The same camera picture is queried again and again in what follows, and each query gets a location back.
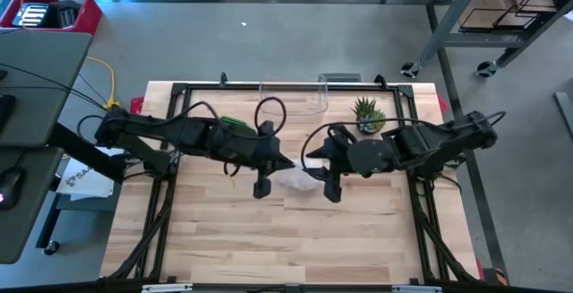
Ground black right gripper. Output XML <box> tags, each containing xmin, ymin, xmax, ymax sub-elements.
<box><xmin>305</xmin><ymin>125</ymin><xmax>355</xmax><ymax>203</ymax></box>

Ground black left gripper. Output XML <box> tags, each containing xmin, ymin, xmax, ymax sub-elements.
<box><xmin>253</xmin><ymin>120</ymin><xmax>296</xmax><ymax>200</ymax></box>

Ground clear plastic bag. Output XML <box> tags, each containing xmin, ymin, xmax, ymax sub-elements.
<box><xmin>272</xmin><ymin>157</ymin><xmax>324</xmax><ymax>192</ymax></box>

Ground clear plastic container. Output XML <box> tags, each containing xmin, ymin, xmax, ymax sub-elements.
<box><xmin>258</xmin><ymin>79</ymin><xmax>329</xmax><ymax>117</ymax></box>

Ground succulent in black pot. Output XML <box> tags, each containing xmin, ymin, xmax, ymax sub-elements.
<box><xmin>351</xmin><ymin>96</ymin><xmax>387</xmax><ymax>135</ymax></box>

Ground black base beam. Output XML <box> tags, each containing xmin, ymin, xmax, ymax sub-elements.
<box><xmin>0</xmin><ymin>279</ymin><xmax>573</xmax><ymax>293</ymax></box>

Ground black caster wheel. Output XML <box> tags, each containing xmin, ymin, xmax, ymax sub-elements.
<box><xmin>475</xmin><ymin>59</ymin><xmax>498</xmax><ymax>78</ymax></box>
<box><xmin>400</xmin><ymin>61</ymin><xmax>422</xmax><ymax>79</ymax></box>

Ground white paper sheets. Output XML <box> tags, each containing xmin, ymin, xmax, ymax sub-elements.
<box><xmin>56</xmin><ymin>147</ymin><xmax>116</xmax><ymax>202</ymax></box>

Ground dark desk base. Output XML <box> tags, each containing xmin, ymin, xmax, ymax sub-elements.
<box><xmin>35</xmin><ymin>192</ymin><xmax>120</xmax><ymax>256</ymax></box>

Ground red plastic crate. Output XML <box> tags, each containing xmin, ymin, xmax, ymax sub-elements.
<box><xmin>0</xmin><ymin>0</ymin><xmax>104</xmax><ymax>36</ymax></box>

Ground small grey desk panel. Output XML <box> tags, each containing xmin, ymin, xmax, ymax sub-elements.
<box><xmin>0</xmin><ymin>146</ymin><xmax>66</xmax><ymax>265</ymax></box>

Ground large grey desk panel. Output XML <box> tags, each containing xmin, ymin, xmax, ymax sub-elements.
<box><xmin>0</xmin><ymin>28</ymin><xmax>94</xmax><ymax>149</ymax></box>

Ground black device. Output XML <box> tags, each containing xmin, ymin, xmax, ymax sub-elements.
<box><xmin>44</xmin><ymin>0</ymin><xmax>84</xmax><ymax>30</ymax></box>

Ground black computer mouse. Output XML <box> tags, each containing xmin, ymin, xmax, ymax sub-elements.
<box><xmin>0</xmin><ymin>167</ymin><xmax>24</xmax><ymax>212</ymax></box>

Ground silver ribbed device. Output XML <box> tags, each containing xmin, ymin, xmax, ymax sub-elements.
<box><xmin>12</xmin><ymin>4</ymin><xmax>49</xmax><ymax>29</ymax></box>

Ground black looped cable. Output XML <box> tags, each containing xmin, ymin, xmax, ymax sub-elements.
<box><xmin>300</xmin><ymin>117</ymin><xmax>404</xmax><ymax>171</ymax></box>
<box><xmin>253</xmin><ymin>96</ymin><xmax>287</xmax><ymax>141</ymax></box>

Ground silver bracket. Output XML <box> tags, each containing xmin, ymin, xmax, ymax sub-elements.
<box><xmin>391</xmin><ymin>285</ymin><xmax>442</xmax><ymax>293</ymax></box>
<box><xmin>141</xmin><ymin>283</ymin><xmax>193</xmax><ymax>293</ymax></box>

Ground yellow cable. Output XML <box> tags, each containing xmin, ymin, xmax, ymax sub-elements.
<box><xmin>84</xmin><ymin>56</ymin><xmax>122</xmax><ymax>110</ymax></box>

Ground grey metal-frame table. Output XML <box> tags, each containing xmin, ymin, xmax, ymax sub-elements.
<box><xmin>400</xmin><ymin>0</ymin><xmax>573</xmax><ymax>79</ymax></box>

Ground black wire rack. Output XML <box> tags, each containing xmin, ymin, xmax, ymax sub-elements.
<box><xmin>458</xmin><ymin>0</ymin><xmax>573</xmax><ymax>33</ymax></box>

